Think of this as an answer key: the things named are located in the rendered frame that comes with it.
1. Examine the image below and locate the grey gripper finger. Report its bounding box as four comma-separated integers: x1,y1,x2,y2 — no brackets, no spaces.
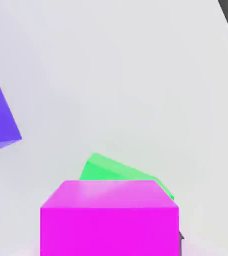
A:
178,230,186,256

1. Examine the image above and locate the small magenta cube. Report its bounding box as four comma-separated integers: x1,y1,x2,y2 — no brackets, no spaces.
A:
40,180,180,256

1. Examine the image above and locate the small green cube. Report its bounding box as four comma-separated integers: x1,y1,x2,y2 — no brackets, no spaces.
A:
79,152,175,201

